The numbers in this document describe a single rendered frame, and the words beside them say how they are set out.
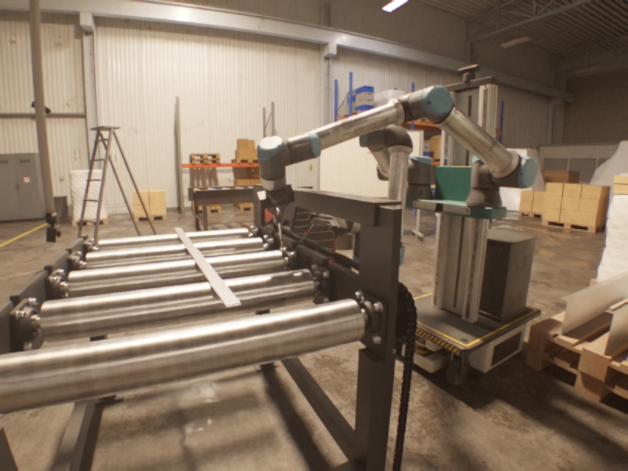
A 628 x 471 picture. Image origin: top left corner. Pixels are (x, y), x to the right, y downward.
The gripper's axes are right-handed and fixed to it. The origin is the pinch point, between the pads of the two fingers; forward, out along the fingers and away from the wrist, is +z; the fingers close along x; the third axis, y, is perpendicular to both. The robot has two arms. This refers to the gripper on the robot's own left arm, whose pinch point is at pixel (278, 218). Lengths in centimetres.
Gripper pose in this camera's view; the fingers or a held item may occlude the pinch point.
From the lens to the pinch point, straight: 131.1
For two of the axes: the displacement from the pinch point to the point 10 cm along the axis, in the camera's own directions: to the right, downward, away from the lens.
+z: 0.2, 6.9, 7.3
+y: -3.5, -6.8, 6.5
